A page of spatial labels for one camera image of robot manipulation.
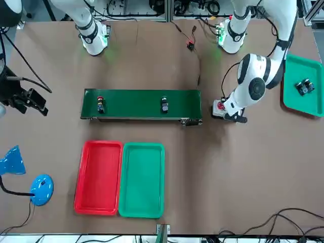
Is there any green plastic tray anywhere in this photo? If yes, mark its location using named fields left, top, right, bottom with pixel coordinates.
left=280, top=54, right=324, bottom=118
left=118, top=142, right=166, bottom=219

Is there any green belt conveyor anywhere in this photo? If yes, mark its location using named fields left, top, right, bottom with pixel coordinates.
left=80, top=88, right=203, bottom=127

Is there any conveyor power cable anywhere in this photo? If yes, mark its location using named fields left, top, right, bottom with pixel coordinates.
left=194, top=49, right=203, bottom=87

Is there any metal camera bracket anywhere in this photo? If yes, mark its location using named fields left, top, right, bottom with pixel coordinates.
left=156, top=224, right=171, bottom=243

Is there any black cable with inline plug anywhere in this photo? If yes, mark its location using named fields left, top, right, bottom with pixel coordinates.
left=170, top=20, right=190, bottom=44

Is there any black lamp cable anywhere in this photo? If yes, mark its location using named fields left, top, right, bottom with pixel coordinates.
left=0, top=201, right=35, bottom=235

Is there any small green circuit board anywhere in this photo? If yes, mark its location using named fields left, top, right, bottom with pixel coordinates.
left=215, top=21, right=226, bottom=43

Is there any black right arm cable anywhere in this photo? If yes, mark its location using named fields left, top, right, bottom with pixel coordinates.
left=0, top=32, right=53, bottom=94

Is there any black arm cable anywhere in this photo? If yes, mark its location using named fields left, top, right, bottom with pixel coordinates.
left=0, top=32, right=53, bottom=94
left=221, top=0, right=299, bottom=101

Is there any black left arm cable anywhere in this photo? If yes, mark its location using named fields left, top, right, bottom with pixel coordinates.
left=221, top=0, right=299, bottom=101

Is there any aluminium frame rail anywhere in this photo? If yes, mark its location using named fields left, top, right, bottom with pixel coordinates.
left=101, top=0, right=306, bottom=23

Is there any blue desk lamp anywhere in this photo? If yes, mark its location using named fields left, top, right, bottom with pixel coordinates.
left=0, top=145, right=54, bottom=207

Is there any red plastic tray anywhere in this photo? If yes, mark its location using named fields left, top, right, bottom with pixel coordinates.
left=73, top=140, right=124, bottom=216

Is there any grey push button control box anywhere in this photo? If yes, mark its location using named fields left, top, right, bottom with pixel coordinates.
left=211, top=99, right=228, bottom=119

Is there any black cable on table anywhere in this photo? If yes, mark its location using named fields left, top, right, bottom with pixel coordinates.
left=219, top=208, right=324, bottom=237

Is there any red push button switch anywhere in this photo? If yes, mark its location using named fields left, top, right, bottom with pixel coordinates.
left=97, top=95, right=106, bottom=114

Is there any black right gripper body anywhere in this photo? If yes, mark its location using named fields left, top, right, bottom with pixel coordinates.
left=0, top=65, right=27, bottom=105

